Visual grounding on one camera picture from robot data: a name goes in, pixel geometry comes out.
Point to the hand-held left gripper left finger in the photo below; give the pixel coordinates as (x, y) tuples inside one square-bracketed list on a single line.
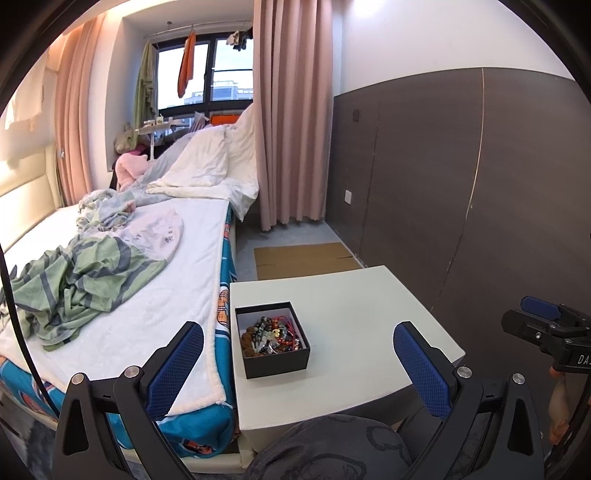
[(178, 364)]

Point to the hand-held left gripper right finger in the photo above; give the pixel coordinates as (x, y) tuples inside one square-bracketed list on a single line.
[(425, 369)]

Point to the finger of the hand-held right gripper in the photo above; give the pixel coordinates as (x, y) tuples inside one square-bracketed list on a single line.
[(526, 325), (538, 307)]

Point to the black jewelry box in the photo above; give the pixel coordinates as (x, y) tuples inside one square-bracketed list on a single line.
[(277, 364)]

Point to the person's right hand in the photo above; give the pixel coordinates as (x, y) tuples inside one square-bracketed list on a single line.
[(559, 401)]

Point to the bed with white sheet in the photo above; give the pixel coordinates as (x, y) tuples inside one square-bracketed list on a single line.
[(194, 429), (184, 286)]

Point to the white side table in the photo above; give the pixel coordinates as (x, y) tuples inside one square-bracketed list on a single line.
[(360, 314)]

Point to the green grey striped blanket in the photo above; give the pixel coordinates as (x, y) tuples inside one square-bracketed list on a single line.
[(92, 277)]

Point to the white printed garment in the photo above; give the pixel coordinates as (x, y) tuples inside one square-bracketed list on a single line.
[(157, 235)]

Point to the person's leg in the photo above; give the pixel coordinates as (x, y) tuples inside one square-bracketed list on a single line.
[(323, 452)]

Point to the flat cardboard sheet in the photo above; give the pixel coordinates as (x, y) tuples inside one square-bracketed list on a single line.
[(304, 261)]

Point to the pink plush toy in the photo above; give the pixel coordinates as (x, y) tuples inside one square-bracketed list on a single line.
[(129, 168)]

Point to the grey blue duvet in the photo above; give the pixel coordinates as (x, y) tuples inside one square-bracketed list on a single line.
[(161, 161)]

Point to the white pillow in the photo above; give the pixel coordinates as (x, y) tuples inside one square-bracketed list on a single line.
[(203, 157)]

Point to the white duvet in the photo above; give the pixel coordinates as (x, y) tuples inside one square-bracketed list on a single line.
[(242, 161)]

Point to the beige padded headboard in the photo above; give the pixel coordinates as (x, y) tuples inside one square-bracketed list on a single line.
[(27, 194)]

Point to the green plush toy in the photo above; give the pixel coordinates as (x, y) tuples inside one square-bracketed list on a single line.
[(124, 138)]

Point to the white bedside stand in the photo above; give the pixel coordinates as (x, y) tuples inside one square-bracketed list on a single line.
[(154, 124)]

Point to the orange box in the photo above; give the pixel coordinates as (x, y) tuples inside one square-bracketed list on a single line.
[(224, 118)]

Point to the narrow pink curtain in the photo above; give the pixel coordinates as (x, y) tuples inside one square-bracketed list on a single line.
[(78, 115)]

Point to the wide pink curtain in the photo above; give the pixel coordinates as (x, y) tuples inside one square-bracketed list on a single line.
[(291, 115)]

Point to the green hanging garment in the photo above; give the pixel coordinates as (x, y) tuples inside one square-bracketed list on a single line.
[(145, 83)]

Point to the window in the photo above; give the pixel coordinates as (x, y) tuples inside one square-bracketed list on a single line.
[(203, 69)]

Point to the orange hanging garment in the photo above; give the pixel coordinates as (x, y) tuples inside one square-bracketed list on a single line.
[(187, 64)]

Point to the dark hanging clothes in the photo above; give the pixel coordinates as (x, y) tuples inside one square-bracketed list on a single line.
[(240, 39)]

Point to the white wall socket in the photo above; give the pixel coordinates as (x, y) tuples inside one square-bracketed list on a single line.
[(347, 197)]

